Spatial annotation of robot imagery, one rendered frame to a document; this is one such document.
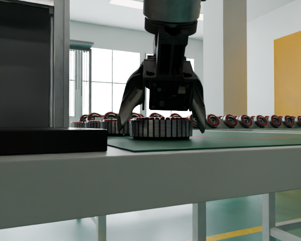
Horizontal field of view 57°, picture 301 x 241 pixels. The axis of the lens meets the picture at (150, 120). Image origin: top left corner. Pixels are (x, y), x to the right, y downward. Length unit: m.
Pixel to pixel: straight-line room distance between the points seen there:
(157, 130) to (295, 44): 3.71
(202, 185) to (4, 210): 0.17
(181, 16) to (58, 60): 0.31
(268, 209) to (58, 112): 1.41
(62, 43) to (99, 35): 6.83
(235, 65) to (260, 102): 2.68
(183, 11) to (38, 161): 0.24
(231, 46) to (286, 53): 0.78
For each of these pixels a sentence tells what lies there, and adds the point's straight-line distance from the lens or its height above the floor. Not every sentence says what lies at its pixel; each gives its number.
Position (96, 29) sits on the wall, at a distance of 7.46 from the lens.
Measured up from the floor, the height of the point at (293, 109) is 0.98.
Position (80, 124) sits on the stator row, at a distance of 1.08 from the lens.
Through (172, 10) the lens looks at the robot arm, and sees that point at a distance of 0.36.
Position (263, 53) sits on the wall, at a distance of 7.06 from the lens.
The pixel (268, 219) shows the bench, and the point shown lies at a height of 0.25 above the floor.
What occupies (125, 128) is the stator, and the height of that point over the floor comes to 0.77.
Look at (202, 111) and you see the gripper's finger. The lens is 0.48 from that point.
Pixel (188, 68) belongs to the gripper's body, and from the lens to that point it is 0.41.
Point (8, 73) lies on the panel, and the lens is 0.75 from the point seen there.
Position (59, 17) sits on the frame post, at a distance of 0.62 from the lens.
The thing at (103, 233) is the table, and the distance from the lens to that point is 1.80.
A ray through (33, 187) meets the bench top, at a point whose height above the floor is 0.73.
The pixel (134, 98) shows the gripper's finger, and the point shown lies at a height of 0.82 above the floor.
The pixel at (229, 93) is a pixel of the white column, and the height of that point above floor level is 1.23.
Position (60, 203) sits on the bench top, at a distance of 0.24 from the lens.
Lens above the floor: 0.77
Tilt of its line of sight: 1 degrees up
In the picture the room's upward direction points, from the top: straight up
